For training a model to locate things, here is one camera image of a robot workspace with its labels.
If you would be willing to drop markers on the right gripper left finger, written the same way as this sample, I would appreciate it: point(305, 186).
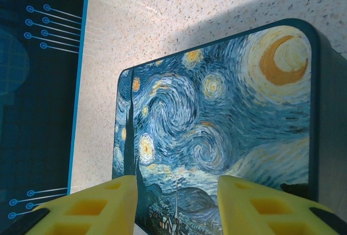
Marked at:
point(108, 218)

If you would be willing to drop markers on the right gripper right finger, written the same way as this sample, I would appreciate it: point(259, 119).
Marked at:
point(244, 218)

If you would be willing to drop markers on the starry night tin box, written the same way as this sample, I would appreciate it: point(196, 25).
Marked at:
point(217, 110)

